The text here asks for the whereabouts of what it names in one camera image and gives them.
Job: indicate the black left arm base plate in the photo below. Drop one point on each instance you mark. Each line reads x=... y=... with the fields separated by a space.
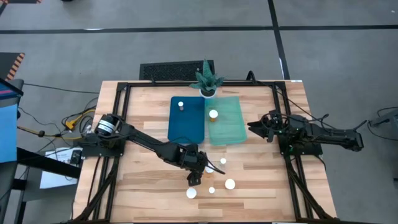
x=93 y=151

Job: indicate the blue board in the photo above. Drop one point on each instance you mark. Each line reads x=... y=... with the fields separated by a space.
x=7 y=133

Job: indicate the translucent teal plastic bin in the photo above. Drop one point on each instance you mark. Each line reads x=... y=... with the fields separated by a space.
x=228 y=130

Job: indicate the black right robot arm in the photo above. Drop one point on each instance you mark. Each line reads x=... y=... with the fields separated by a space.
x=326 y=137

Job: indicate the small clear pill bottle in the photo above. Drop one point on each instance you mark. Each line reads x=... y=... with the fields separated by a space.
x=223 y=161

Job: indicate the dark blue plastic bin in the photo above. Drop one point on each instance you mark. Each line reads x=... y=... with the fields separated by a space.
x=186 y=127

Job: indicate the small grey pill bottle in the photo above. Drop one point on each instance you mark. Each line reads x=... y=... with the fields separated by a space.
x=180 y=104

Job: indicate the black aluminium table frame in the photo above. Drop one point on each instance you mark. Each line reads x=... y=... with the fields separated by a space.
x=155 y=84

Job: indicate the black perforated floor mat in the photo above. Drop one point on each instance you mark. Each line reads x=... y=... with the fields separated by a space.
x=174 y=70

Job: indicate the green succulent in white pot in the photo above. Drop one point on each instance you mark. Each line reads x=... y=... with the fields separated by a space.
x=207 y=81

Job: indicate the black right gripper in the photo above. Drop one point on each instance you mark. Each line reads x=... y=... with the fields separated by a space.
x=276 y=127

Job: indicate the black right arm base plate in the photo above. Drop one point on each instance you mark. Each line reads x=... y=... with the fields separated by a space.
x=311 y=151

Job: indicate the black desk beam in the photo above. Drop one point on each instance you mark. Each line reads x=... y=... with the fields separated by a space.
x=46 y=162

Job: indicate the large orange pill bottle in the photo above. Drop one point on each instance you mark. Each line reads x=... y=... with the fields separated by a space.
x=213 y=114
x=191 y=193
x=230 y=184
x=210 y=170

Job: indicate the white paper sheets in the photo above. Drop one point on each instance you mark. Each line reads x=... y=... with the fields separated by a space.
x=53 y=182

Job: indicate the black hazard-striped floor mat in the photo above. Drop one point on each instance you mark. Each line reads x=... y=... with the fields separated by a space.
x=9 y=63

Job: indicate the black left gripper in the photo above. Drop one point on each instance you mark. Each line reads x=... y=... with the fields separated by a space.
x=192 y=158

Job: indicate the small black device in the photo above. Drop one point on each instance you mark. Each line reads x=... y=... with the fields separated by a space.
x=75 y=157

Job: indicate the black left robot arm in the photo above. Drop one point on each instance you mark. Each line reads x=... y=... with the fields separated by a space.
x=146 y=141

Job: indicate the black monitor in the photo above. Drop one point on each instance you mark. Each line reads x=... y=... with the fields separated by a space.
x=9 y=90

